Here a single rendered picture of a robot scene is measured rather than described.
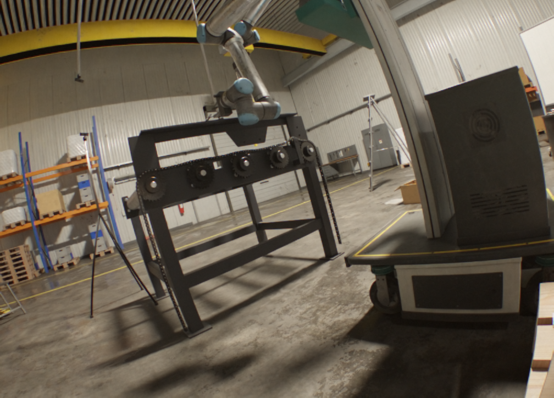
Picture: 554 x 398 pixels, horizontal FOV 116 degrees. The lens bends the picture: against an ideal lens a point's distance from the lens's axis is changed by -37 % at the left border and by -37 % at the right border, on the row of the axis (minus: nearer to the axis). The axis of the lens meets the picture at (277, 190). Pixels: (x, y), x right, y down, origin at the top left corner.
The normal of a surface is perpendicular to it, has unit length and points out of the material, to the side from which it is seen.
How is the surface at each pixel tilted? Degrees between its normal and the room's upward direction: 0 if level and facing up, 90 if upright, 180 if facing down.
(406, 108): 90
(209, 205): 90
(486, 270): 90
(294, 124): 90
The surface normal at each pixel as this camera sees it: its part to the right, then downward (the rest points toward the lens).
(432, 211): -0.71, 0.22
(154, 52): 0.59, -0.14
